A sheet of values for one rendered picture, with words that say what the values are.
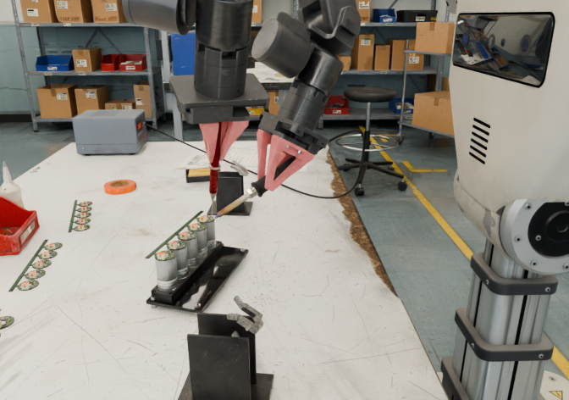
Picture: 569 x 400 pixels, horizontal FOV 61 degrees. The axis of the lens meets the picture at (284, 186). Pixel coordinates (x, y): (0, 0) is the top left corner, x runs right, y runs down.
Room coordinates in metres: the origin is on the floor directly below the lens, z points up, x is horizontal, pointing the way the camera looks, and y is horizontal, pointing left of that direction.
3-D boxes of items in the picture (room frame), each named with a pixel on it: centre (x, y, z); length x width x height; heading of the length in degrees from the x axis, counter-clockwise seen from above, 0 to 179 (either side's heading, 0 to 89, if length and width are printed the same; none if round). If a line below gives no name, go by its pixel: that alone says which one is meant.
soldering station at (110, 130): (1.21, 0.44, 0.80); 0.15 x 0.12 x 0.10; 93
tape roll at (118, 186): (0.91, 0.33, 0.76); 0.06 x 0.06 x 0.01
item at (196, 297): (0.56, 0.11, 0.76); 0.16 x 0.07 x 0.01; 164
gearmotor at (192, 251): (0.56, 0.13, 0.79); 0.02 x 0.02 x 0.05
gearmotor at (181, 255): (0.54, 0.13, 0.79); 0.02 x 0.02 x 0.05
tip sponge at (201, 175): (0.98, 0.17, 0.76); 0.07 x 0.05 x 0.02; 103
